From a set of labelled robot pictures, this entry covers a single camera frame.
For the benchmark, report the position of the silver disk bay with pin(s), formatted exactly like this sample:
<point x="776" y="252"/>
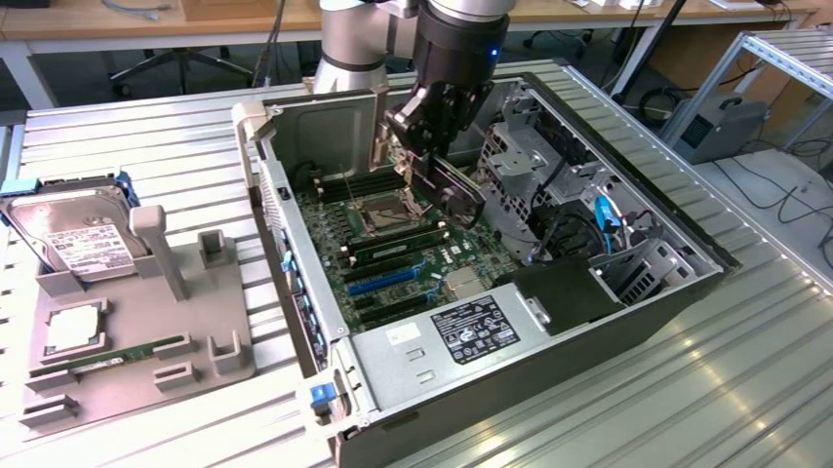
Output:
<point x="641" y="283"/>

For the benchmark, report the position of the aluminium slat table frame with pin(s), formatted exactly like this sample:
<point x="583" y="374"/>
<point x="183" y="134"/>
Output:
<point x="794" y="53"/>

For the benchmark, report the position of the blue case latch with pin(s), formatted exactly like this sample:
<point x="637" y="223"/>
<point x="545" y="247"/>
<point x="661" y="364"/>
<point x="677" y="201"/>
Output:
<point x="322" y="395"/>

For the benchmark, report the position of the black office chair base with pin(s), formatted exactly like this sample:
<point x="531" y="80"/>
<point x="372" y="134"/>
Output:
<point x="183" y="54"/>
<point x="543" y="35"/>

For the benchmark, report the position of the silver CPU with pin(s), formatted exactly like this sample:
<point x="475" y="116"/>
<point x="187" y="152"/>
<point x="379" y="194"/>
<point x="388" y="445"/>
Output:
<point x="75" y="329"/>

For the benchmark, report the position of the green RAM stick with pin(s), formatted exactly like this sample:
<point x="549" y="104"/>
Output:
<point x="97" y="364"/>
<point x="396" y="251"/>

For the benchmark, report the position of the CPU socket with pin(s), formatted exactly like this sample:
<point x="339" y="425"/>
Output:
<point x="383" y="214"/>

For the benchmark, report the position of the silver socket cover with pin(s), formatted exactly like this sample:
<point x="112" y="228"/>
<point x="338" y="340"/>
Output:
<point x="411" y="200"/>

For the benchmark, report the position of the blue expansion slot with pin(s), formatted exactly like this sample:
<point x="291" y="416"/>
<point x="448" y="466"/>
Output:
<point x="383" y="284"/>

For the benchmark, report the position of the silver perforated drive cage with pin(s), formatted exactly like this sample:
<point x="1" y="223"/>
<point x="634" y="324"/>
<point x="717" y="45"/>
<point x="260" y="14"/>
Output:
<point x="514" y="161"/>

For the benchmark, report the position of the green motherboard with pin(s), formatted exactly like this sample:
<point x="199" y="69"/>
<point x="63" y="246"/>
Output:
<point x="478" y="253"/>

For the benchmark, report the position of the black plastic shroud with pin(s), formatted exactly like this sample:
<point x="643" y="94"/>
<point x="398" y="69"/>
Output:
<point x="559" y="292"/>

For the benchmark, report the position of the black slanted pole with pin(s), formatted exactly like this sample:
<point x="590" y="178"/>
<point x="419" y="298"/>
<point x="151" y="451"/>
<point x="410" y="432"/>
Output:
<point x="650" y="49"/>

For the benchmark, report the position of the green graphics card black shroud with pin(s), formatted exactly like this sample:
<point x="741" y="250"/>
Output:
<point x="463" y="202"/>

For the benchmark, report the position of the hard disk in blue carrier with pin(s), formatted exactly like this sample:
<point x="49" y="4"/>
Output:
<point x="65" y="234"/>

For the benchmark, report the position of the black short expansion slot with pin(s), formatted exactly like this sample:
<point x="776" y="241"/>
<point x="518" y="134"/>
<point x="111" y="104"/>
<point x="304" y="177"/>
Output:
<point x="364" y="305"/>

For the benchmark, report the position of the thin metal locking lever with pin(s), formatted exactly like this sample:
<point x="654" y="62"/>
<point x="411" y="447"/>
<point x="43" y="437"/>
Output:
<point x="347" y="183"/>

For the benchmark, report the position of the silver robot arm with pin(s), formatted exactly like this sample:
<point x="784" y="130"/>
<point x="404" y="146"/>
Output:
<point x="351" y="53"/>

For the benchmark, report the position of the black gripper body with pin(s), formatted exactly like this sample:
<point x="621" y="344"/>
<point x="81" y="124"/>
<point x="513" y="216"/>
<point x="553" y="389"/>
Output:
<point x="458" y="44"/>

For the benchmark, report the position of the open black PC case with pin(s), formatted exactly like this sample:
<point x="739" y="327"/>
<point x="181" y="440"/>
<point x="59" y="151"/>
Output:
<point x="455" y="429"/>

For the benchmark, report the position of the silver chipset heatsink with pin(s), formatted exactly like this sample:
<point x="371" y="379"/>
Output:
<point x="468" y="284"/>

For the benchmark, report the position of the silver power supply unit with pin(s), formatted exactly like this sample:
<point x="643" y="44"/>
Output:
<point x="416" y="361"/>

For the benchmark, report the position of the grey controller box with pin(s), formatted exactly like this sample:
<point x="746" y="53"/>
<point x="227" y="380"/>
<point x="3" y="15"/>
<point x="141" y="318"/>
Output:
<point x="722" y="127"/>

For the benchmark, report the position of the grey parts rack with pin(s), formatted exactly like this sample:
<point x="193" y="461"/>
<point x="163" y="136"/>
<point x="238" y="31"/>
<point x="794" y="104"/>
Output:
<point x="129" y="312"/>

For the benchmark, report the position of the black long expansion slot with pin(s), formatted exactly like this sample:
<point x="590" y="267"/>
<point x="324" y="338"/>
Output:
<point x="380" y="270"/>
<point x="396" y="309"/>

